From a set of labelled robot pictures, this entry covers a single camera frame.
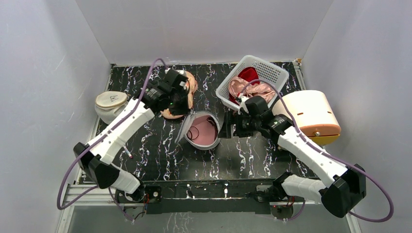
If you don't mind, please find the pink bra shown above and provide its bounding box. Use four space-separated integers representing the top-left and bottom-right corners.
186 116 218 147

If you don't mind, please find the white mesh laundry bag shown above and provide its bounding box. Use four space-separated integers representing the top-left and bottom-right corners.
174 111 221 150

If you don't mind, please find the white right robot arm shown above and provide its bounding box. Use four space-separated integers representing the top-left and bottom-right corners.
218 96 366 218

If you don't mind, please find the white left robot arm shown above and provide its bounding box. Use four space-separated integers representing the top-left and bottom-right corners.
73 68 191 202

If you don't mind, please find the orange floral bra pad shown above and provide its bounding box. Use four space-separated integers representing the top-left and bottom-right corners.
161 70 198 119

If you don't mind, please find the beige-rimmed mesh laundry bag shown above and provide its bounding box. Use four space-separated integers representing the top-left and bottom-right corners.
95 91 128 125

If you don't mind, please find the pink satin garment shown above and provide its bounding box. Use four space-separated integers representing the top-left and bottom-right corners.
228 76 276 104

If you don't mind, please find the red garment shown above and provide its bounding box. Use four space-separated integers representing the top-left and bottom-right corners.
228 67 258 105

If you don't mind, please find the white plastic basket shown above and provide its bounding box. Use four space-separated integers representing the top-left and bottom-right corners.
216 55 289 111

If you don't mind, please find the white and orange toy washer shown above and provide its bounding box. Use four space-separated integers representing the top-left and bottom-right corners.
282 90 341 146

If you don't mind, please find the pink and white pen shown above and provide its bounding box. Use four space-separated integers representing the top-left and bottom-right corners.
123 146 133 159

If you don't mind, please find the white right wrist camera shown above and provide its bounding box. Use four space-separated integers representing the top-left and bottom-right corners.
236 94 249 115

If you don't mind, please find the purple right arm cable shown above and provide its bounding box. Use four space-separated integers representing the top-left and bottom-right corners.
238 79 395 223

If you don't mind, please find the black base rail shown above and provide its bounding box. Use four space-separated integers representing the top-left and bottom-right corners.
114 178 318 215

